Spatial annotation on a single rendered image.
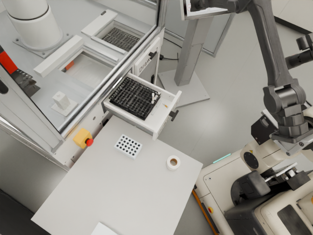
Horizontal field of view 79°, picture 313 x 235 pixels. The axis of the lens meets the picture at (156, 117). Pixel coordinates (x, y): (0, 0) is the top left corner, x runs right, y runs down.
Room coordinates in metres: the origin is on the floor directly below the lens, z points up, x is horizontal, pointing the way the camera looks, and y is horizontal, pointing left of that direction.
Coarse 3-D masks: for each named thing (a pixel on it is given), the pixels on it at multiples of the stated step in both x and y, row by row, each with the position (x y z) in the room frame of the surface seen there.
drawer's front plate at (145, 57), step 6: (156, 42) 1.01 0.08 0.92; (150, 48) 0.94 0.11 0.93; (156, 48) 1.02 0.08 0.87; (144, 54) 0.88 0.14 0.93; (138, 60) 0.82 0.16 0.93; (144, 60) 0.86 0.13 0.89; (150, 60) 0.94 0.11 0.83; (138, 66) 0.80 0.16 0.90; (144, 66) 0.87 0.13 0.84; (138, 72) 0.80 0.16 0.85
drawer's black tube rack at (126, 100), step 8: (128, 80) 0.68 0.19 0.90; (120, 88) 0.62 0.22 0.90; (128, 88) 0.63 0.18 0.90; (136, 88) 0.64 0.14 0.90; (144, 88) 0.65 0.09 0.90; (120, 96) 0.57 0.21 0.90; (128, 96) 0.60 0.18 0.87; (136, 96) 0.59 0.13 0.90; (144, 96) 0.60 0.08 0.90; (120, 104) 0.52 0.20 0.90; (128, 104) 0.53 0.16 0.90; (136, 104) 0.54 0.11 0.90; (144, 104) 0.55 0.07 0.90; (152, 104) 0.55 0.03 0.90; (136, 112) 0.49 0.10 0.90; (144, 120) 0.47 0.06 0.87
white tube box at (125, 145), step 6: (120, 138) 0.37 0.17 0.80; (126, 138) 0.38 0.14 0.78; (120, 144) 0.34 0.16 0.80; (126, 144) 0.35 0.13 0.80; (132, 144) 0.35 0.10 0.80; (138, 144) 0.36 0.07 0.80; (120, 150) 0.31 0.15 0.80; (126, 150) 0.32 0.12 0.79; (132, 150) 0.33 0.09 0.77; (138, 150) 0.33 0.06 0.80; (132, 156) 0.29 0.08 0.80
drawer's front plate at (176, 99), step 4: (180, 92) 0.65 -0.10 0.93; (176, 96) 0.62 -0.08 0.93; (180, 96) 0.65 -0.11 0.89; (176, 100) 0.59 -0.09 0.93; (172, 104) 0.56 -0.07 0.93; (176, 104) 0.61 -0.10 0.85; (168, 108) 0.53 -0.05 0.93; (172, 108) 0.55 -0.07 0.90; (168, 112) 0.51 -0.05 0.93; (164, 116) 0.48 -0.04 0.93; (168, 116) 0.51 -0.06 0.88; (160, 120) 0.45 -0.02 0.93; (164, 120) 0.46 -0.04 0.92; (160, 124) 0.43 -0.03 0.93; (156, 128) 0.41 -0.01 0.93; (160, 128) 0.42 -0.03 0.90; (156, 132) 0.39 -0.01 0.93; (156, 136) 0.39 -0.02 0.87
